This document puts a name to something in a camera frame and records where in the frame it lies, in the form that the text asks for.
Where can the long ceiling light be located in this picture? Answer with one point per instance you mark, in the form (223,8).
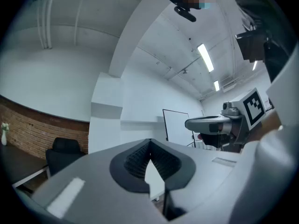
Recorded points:
(205,57)

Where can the black head camera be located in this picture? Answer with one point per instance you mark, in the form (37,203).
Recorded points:
(185,13)

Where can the white air conditioner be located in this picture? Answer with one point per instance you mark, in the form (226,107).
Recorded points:
(229,87)

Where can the black office chair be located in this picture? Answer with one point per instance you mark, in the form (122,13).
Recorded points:
(63,155)

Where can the white table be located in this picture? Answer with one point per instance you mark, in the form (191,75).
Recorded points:
(154,181)

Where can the black-framed whiteboard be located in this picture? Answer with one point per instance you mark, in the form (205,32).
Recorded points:
(177,127)

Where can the dark desk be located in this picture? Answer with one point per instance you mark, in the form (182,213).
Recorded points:
(16,162)

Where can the short ceiling light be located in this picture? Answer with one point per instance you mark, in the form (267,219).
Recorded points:
(216,85)
(254,65)

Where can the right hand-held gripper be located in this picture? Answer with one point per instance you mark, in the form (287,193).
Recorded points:
(253,108)

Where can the black chest-mounted monitor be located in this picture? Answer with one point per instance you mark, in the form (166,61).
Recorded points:
(251,46)

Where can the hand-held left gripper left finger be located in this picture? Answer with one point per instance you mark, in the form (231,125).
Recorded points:
(93,171)

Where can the white vase with flowers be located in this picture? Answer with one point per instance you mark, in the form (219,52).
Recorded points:
(4,136)

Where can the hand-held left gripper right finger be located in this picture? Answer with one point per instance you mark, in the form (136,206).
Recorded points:
(205,169)

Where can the person's right forearm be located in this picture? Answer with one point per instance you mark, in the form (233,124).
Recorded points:
(268,123)

